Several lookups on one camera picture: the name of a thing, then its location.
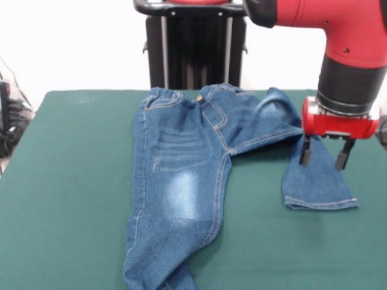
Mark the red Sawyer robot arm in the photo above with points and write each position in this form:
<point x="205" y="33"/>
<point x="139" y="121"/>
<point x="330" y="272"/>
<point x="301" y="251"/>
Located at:
<point x="347" y="45"/>

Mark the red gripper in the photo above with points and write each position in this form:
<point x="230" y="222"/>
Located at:
<point x="341" y="127"/>

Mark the red robot arm base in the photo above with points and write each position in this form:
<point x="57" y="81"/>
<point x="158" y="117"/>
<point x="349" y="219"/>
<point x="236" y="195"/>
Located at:
<point x="196" y="1"/>

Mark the blue denim jeans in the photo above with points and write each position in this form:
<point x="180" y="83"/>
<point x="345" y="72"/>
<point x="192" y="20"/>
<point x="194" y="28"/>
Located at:
<point x="169" y="181"/>

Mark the dark green table cloth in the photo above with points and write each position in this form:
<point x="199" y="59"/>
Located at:
<point x="60" y="211"/>

